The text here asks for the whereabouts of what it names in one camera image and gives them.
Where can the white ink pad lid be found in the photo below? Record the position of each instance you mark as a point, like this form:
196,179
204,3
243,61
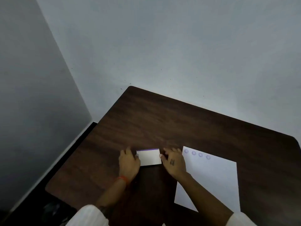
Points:
150,158

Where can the person's left hand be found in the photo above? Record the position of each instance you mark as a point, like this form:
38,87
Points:
128,164

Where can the dark patterned cloth bundle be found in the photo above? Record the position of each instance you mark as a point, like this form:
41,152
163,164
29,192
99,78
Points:
55,211

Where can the purple ink pad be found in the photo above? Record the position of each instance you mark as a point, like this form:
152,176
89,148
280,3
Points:
148,149

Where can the person's right hand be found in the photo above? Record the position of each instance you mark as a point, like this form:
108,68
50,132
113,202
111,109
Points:
174,163

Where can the person's left forearm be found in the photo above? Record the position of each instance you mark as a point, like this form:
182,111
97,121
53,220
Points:
113,195

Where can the person's right forearm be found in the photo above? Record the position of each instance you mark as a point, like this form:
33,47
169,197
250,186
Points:
202,197

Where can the white shirt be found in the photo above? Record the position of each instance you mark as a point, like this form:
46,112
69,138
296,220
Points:
87,216

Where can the orange thread wristband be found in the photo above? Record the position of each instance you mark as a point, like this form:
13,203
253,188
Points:
123,178

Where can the white paper sheet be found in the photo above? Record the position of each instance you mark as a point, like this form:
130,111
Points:
216,176

